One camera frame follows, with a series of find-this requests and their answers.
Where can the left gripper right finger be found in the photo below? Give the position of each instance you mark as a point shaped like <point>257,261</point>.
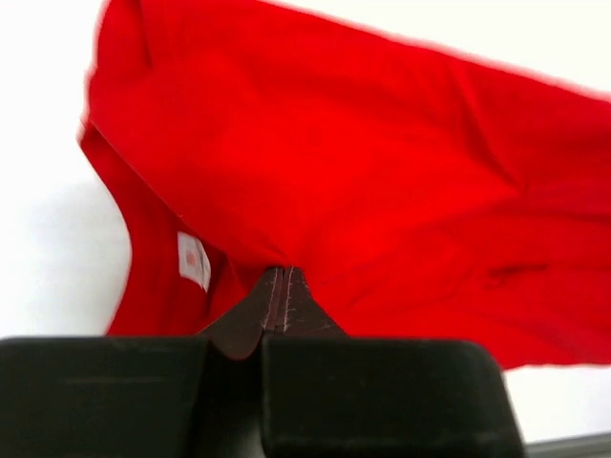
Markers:
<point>298,314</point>

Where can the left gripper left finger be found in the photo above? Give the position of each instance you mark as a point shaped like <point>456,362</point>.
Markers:
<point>237,333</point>

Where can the red t-shirt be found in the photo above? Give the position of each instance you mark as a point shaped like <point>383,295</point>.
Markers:
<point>422,194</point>

